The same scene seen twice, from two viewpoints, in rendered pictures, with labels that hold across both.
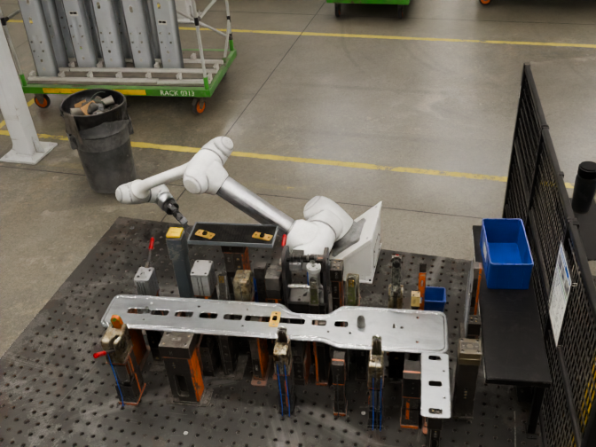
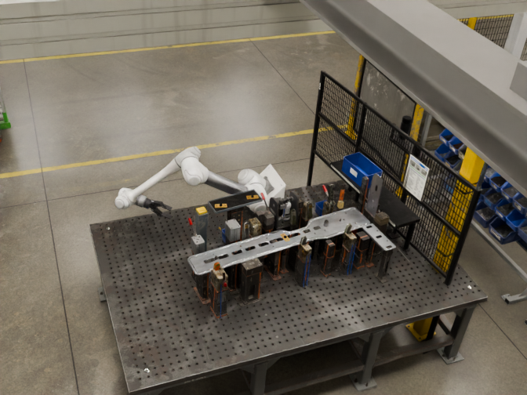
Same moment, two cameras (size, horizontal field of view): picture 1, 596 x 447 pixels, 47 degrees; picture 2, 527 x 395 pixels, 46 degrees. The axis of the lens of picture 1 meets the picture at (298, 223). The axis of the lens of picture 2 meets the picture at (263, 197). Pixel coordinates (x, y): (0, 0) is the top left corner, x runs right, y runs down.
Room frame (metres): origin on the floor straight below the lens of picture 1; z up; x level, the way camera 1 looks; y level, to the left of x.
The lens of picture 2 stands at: (-0.41, 2.47, 3.82)
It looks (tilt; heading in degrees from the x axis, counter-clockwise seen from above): 37 degrees down; 318
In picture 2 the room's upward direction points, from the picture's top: 4 degrees clockwise
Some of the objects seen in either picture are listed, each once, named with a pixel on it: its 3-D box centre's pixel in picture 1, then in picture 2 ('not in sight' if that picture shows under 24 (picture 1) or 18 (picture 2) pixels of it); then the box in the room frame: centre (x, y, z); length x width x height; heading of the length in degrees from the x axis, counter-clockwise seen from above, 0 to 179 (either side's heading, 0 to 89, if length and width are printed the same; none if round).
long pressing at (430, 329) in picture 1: (270, 321); (282, 239); (1.96, 0.14, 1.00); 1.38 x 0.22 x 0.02; 79
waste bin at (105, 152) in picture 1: (103, 143); not in sight; (4.75, 1.47, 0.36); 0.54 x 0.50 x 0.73; 161
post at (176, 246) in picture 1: (183, 273); (201, 236); (2.39, 0.53, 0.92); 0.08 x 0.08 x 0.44; 79
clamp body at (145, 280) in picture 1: (152, 304); (198, 259); (2.24, 0.67, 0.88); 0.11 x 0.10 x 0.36; 169
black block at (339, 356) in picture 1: (340, 385); (328, 258); (1.74, -0.11, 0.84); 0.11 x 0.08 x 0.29; 169
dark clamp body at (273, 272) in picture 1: (278, 305); (267, 233); (2.16, 0.11, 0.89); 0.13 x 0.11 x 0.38; 169
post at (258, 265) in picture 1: (263, 300); (258, 233); (2.19, 0.17, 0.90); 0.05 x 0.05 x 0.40; 79
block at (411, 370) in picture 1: (411, 394); (360, 250); (1.67, -0.37, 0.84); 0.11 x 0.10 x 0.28; 169
